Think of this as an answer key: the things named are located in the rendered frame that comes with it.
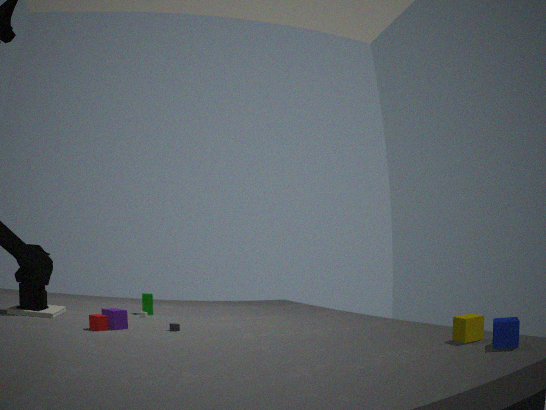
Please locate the yellow block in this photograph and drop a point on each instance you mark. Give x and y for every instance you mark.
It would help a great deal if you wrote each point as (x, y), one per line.
(468, 328)

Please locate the blue block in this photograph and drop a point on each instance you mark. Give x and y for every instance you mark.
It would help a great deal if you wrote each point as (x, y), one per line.
(506, 332)

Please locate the purple block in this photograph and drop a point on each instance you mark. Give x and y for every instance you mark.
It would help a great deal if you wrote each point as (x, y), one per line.
(117, 318)

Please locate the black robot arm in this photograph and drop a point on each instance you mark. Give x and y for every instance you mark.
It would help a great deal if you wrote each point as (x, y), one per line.
(35, 270)

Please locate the red block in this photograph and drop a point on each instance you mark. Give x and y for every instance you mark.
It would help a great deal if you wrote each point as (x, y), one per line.
(98, 322)

